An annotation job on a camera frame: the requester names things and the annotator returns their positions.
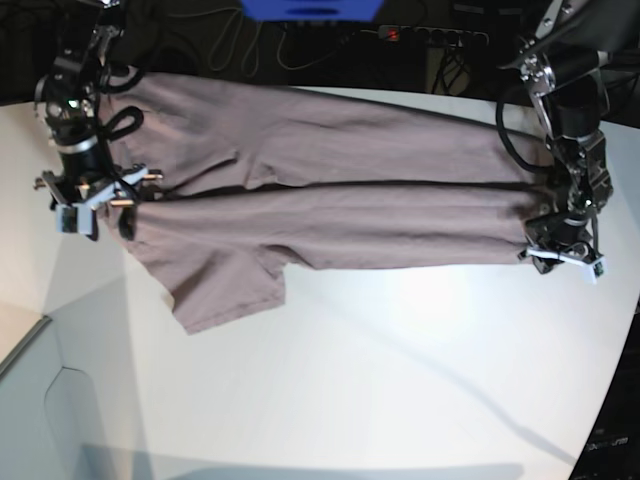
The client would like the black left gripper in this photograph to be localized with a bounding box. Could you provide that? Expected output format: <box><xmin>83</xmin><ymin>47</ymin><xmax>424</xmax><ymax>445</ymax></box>
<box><xmin>525</xmin><ymin>212</ymin><xmax>598</xmax><ymax>275</ymax></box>

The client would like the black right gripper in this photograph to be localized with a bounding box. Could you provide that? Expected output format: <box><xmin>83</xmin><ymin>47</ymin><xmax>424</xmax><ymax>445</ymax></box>
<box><xmin>47</xmin><ymin>144</ymin><xmax>137</xmax><ymax>241</ymax></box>

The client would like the mauve grey t-shirt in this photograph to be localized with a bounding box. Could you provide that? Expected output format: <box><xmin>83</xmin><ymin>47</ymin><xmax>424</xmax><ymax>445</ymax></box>
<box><xmin>101</xmin><ymin>73</ymin><xmax>550</xmax><ymax>334</ymax></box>

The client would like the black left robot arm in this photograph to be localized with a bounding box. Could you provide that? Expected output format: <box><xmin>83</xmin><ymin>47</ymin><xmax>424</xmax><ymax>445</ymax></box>
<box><xmin>496</xmin><ymin>1</ymin><xmax>639</xmax><ymax>282</ymax></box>

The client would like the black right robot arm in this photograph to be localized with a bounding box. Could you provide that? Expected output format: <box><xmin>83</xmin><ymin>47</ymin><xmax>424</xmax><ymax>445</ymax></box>
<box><xmin>34</xmin><ymin>1</ymin><xmax>163</xmax><ymax>241</ymax></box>

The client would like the black keyboard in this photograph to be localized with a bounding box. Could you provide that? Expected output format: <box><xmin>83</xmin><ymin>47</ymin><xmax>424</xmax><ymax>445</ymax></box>
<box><xmin>570</xmin><ymin>314</ymin><xmax>640</xmax><ymax>480</ymax></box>

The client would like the blue plastic box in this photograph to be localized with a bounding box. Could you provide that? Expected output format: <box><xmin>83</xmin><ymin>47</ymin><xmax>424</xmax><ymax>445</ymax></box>
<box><xmin>240</xmin><ymin>0</ymin><xmax>384</xmax><ymax>22</ymax></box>

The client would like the black power strip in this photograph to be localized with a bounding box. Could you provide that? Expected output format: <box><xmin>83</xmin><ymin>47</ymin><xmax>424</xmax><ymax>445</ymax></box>
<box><xmin>376</xmin><ymin>25</ymin><xmax>490</xmax><ymax>48</ymax></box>

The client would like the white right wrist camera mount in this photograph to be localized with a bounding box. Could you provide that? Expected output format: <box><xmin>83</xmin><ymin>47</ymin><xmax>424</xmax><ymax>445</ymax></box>
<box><xmin>33</xmin><ymin>165</ymin><xmax>164</xmax><ymax>241</ymax></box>

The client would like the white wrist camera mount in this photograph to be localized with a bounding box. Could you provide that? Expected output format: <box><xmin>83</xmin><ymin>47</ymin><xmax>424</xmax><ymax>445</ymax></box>
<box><xmin>518</xmin><ymin>246</ymin><xmax>608</xmax><ymax>284</ymax></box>
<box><xmin>33</xmin><ymin>165</ymin><xmax>164</xmax><ymax>241</ymax></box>

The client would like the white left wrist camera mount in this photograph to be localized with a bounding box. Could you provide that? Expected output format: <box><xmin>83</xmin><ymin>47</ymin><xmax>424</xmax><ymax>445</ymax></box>
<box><xmin>518</xmin><ymin>246</ymin><xmax>608</xmax><ymax>284</ymax></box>

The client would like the white loose cable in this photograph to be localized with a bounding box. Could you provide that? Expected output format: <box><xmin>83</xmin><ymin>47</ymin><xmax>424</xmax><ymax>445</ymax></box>
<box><xmin>207</xmin><ymin>19</ymin><xmax>351</xmax><ymax>72</ymax></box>

